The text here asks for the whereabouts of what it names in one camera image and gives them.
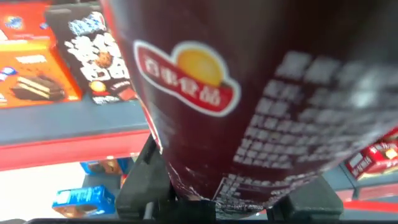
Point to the black cookie box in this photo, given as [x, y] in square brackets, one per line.
[96, 59]

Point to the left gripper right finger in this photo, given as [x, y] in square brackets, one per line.
[311, 199]

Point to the orange cookie box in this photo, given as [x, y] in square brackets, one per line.
[31, 56]

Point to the blue cookie box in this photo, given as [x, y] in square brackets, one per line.
[84, 200]
[104, 165]

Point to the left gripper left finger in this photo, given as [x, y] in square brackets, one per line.
[143, 183]

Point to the dark red snack box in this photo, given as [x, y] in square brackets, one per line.
[217, 130]

